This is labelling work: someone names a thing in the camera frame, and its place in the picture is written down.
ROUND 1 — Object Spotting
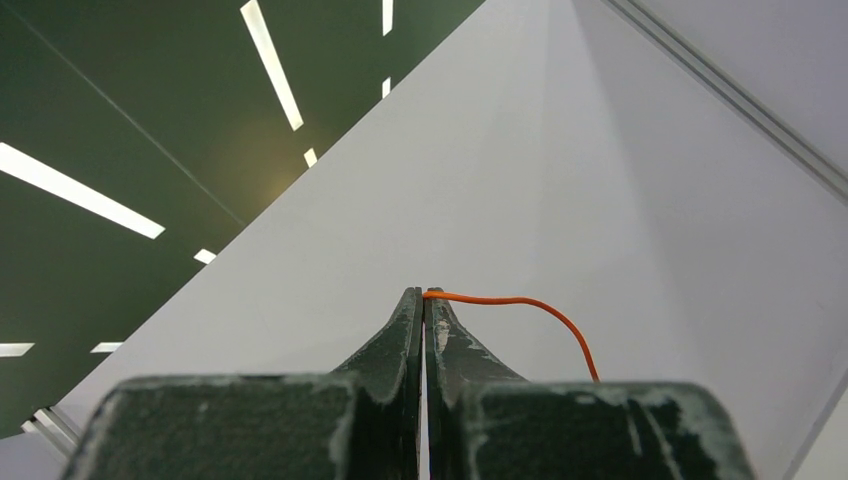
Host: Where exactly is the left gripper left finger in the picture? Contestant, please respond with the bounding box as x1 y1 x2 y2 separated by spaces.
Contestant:
63 287 423 479

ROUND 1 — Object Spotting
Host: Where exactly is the aluminium frame rail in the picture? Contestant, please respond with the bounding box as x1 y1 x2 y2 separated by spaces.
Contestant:
606 1 847 204

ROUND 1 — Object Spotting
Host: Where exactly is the orange cable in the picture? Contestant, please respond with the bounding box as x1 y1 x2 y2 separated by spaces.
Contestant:
422 289 602 384

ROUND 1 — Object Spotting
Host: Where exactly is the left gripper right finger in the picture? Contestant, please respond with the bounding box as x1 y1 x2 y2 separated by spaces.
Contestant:
423 289 755 479

